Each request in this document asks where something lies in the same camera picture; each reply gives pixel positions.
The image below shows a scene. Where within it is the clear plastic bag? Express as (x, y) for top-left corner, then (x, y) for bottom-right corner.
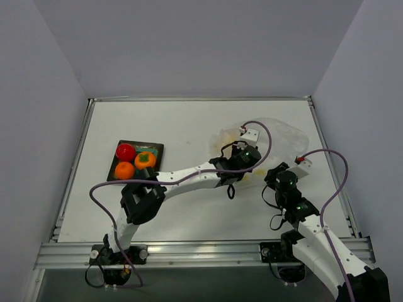
(208, 118), (309, 189)

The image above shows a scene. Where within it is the orange fake persimmon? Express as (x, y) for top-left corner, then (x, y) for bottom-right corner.
(134, 151), (157, 170)

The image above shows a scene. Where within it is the red fake apple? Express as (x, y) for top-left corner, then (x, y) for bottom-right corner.
(115, 143), (137, 162)

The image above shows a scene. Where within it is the orange fake tangerine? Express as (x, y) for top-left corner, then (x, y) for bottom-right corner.
(115, 162), (135, 180)

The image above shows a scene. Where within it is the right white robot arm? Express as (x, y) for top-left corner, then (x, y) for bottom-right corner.
(264, 162), (390, 301)

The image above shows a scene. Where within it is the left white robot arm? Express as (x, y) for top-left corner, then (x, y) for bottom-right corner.
(104, 146), (261, 264)

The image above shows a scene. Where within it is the dark teal square plate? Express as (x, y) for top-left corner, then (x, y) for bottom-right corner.
(106, 140), (164, 182)

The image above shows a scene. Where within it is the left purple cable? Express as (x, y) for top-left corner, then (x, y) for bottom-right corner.
(89, 120), (273, 289)

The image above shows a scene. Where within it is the purple cable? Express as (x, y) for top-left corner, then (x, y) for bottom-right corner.
(302, 149), (353, 302)
(89, 120), (273, 289)

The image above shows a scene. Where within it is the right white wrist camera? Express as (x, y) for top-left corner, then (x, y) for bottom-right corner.
(287, 156), (313, 180)

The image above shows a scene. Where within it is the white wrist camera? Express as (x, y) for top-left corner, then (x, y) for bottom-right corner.
(287, 156), (313, 180)
(239, 126), (259, 147)

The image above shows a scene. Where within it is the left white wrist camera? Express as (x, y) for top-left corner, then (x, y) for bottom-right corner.
(239, 126), (259, 147)

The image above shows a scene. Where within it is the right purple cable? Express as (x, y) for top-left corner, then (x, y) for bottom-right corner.
(302, 149), (353, 302)

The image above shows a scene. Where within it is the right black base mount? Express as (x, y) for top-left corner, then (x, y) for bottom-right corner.
(259, 242), (307, 287)

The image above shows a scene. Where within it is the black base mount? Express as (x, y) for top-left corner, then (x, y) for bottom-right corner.
(259, 242), (307, 287)
(84, 245), (149, 288)

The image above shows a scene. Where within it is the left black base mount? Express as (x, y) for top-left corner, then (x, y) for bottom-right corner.
(84, 245), (149, 288)

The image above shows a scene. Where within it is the aluminium front rail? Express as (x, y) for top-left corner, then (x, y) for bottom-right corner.
(33, 237), (377, 270)

